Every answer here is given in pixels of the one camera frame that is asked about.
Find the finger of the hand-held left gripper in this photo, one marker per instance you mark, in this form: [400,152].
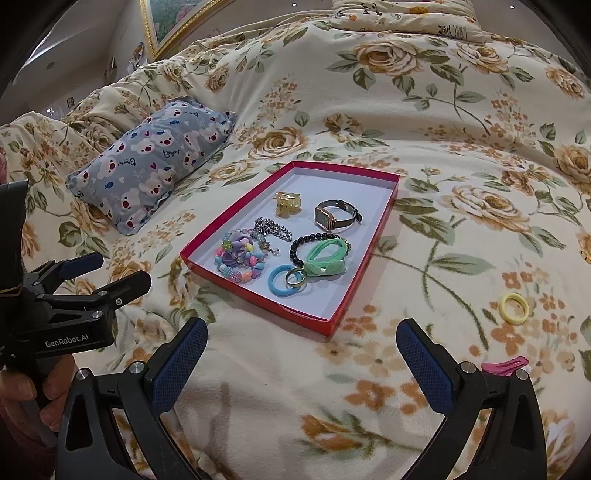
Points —
[83,264]
[129,286]

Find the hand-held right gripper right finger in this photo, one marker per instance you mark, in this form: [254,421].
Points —
[425,364]

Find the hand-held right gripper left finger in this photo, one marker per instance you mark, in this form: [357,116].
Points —
[180,364]

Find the red jewelry box tray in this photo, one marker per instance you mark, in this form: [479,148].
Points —
[332,198]

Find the person's left hand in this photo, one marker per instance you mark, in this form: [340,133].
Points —
[60,387]

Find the pink hair clip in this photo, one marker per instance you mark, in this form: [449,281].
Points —
[503,366]

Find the grey bear-print pillow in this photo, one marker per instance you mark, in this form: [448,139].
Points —
[152,161]

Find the gold-faced wristwatch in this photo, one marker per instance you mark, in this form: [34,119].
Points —
[324,217]

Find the gold hair claw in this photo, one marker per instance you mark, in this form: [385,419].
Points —
[288,203]

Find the floral blanket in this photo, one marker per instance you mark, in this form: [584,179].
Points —
[415,115]

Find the gold-framed painting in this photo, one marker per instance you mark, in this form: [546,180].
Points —
[171,18]

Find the cream panda-print pillow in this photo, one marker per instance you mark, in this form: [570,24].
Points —
[406,18]

